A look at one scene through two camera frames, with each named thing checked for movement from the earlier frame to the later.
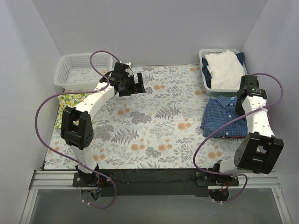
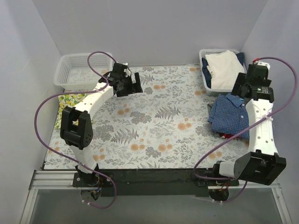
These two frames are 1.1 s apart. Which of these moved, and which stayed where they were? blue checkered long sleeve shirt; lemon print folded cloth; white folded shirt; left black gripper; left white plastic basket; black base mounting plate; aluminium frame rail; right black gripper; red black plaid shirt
Moved: right black gripper; blue checkered long sleeve shirt; red black plaid shirt
Stayed: aluminium frame rail; lemon print folded cloth; white folded shirt; left white plastic basket; left black gripper; black base mounting plate
